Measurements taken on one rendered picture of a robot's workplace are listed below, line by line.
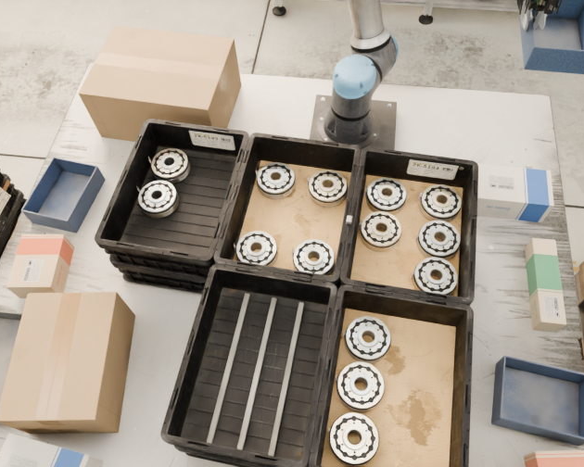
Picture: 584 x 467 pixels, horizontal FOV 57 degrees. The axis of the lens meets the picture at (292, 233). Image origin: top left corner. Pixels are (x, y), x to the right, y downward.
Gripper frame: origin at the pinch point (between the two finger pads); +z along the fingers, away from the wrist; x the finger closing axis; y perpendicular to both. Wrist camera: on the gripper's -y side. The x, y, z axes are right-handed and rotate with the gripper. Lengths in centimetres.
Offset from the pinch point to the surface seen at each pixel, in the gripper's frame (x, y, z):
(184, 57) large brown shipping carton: -96, -1, 14
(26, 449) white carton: -105, 112, 24
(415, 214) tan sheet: -24, 41, 27
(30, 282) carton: -122, 72, 24
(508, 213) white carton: 2.5, 30.2, 39.8
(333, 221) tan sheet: -45, 46, 25
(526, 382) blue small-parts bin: 6, 77, 43
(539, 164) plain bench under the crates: 13.0, 9.0, 43.7
